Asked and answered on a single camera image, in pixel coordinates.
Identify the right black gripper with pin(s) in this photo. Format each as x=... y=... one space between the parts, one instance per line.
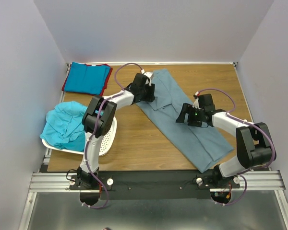
x=187 y=108

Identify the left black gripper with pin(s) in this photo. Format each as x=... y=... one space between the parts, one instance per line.
x=150 y=96

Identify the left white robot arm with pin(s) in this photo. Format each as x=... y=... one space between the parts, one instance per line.
x=98 y=119

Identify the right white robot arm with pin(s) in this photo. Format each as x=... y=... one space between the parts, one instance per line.
x=254 y=146

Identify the folded red t shirt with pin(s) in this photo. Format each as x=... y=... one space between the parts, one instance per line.
x=106 y=82

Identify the white perforated basket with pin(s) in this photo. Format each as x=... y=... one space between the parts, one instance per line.
x=106 y=144

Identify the folded teal t shirt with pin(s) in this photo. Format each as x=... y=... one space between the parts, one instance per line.
x=86 y=77

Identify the crumpled teal t shirt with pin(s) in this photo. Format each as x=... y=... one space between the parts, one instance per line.
x=64 y=128

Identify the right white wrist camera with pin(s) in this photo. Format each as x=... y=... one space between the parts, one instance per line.
x=196 y=103

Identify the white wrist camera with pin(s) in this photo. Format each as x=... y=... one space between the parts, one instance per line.
x=149 y=76
x=196 y=103

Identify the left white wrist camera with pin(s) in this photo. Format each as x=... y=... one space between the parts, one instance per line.
x=149 y=76

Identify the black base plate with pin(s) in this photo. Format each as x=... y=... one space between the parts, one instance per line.
x=164 y=184

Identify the aluminium frame rail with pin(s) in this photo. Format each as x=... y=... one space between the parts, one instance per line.
x=57 y=183

